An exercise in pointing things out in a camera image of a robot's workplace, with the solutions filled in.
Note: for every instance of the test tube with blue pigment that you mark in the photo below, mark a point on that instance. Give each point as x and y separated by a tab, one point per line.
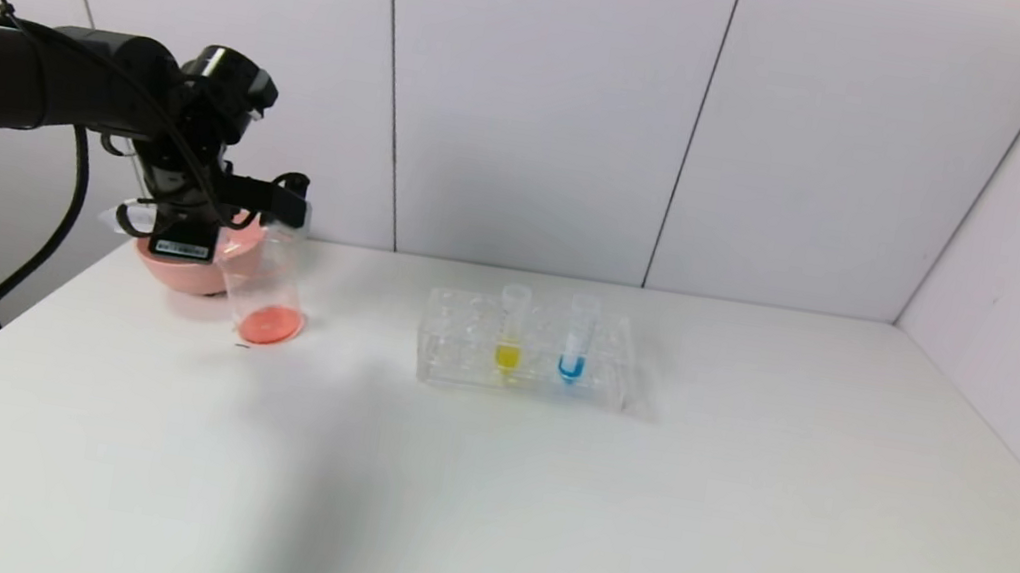
570	366

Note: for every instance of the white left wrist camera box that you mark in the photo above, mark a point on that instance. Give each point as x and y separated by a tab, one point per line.
297	209

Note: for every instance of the clear glass beaker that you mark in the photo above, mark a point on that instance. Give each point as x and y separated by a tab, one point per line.
270	322

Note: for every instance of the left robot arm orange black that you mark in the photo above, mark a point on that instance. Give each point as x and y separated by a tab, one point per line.
46	76

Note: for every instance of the clear acrylic test tube rack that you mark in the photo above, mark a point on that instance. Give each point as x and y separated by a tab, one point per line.
595	392

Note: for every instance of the test tube with yellow pigment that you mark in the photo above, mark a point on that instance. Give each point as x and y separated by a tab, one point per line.
506	357

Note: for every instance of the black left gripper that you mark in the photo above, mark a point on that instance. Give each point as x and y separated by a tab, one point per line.
181	241

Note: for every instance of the pink bowl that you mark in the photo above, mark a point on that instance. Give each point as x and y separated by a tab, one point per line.
188	274

